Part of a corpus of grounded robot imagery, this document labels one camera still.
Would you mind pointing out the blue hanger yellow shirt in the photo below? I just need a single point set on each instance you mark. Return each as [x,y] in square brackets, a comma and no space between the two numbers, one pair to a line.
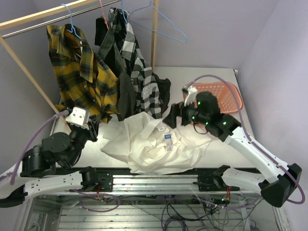
[72,26]

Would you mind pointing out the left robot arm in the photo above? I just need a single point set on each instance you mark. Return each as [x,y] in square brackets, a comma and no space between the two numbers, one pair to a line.
[45,168]

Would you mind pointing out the blue hanger checkered shirt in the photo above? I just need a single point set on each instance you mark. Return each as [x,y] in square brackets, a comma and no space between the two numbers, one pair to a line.
[124,13]

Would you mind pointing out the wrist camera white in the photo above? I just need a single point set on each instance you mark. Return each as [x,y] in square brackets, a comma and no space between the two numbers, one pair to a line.
[79,117]
[189,94]

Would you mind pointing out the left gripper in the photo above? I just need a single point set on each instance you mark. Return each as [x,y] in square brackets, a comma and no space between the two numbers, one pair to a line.
[93,131]

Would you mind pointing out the aluminium rail base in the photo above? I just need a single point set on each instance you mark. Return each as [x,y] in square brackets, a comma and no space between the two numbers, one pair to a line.
[149,180]

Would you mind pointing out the pink plastic basket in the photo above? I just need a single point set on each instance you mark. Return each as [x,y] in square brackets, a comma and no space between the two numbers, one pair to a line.
[226,97]

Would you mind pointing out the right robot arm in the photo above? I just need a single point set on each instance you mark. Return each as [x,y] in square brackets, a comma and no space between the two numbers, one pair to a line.
[276,179]

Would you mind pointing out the wooden clothes rack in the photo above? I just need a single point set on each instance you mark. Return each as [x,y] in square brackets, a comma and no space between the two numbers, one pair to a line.
[19,99]

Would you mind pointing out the yellow plaid shirt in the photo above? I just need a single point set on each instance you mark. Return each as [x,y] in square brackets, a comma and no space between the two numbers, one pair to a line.
[84,80]

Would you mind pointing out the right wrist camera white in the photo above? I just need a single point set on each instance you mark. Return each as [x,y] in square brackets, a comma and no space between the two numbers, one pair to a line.
[189,94]

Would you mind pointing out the dark green striped shirt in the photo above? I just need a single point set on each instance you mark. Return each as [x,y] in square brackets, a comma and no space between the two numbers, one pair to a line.
[110,54]

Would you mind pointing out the metal hanging rod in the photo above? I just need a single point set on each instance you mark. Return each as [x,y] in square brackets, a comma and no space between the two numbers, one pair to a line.
[48,13]

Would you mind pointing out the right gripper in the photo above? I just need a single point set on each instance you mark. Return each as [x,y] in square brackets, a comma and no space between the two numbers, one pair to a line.
[178,109]

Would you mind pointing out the black white checkered shirt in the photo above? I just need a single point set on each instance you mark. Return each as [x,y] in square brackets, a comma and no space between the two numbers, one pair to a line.
[141,75]

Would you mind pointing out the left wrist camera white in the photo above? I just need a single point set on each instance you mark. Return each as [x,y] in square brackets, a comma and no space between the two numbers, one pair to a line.
[79,117]

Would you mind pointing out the pink hanger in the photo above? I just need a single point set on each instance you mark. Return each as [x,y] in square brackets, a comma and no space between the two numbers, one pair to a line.
[104,16]

